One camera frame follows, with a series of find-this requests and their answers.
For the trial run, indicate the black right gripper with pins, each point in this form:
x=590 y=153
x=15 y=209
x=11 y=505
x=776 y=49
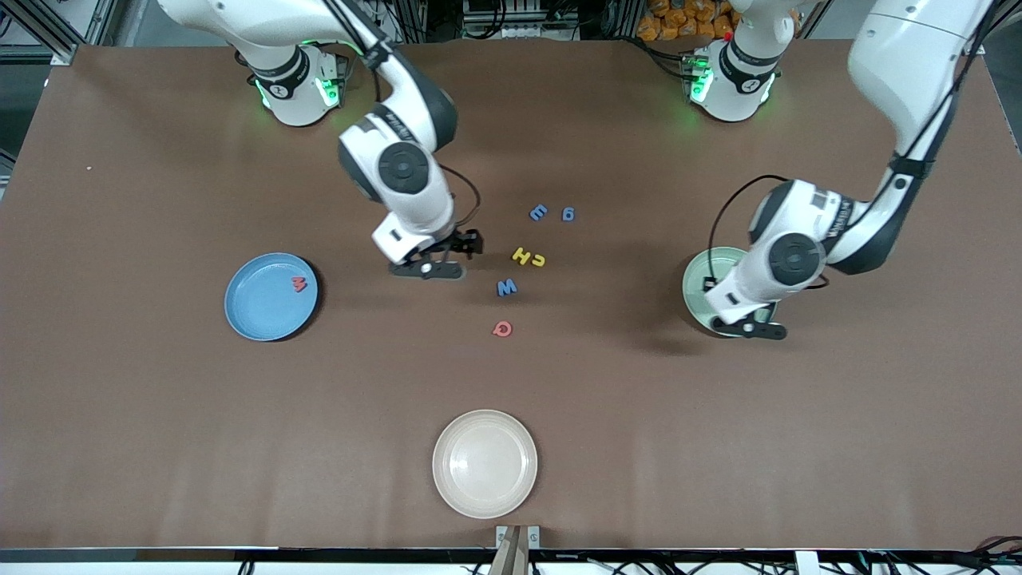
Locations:
x=458 y=242

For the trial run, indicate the blue foam letter W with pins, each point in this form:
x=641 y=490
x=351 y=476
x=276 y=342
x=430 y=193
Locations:
x=507 y=288

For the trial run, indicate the blue foam letter E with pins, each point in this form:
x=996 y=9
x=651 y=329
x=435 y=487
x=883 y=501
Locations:
x=539 y=212

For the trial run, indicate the red foam letter m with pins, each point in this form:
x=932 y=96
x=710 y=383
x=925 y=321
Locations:
x=299 y=284

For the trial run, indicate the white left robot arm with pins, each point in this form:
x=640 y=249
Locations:
x=902 y=64

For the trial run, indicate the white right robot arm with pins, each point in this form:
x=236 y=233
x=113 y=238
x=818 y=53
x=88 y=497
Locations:
x=423 y=212

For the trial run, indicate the pale green plate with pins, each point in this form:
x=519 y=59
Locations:
x=722 y=257

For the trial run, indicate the yellow foam letter H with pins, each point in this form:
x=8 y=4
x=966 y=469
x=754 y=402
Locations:
x=521 y=255

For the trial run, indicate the red foam letter Q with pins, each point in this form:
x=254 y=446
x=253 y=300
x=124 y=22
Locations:
x=495 y=329

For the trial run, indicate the blue plate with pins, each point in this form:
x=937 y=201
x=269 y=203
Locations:
x=267 y=307

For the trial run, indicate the beige plate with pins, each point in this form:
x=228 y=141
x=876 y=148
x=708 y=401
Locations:
x=485 y=463

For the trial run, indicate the grey equipment rack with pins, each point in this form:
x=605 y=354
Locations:
x=519 y=20

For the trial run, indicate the orange bag pile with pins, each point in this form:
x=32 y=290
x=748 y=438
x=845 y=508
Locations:
x=663 y=28

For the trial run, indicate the brown table cover sheet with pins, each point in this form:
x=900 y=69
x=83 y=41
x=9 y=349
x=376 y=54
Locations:
x=200 y=439

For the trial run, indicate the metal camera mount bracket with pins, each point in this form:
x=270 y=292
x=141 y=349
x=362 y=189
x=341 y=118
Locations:
x=511 y=555

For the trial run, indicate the black table edge rail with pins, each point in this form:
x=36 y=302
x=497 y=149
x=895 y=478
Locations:
x=359 y=555

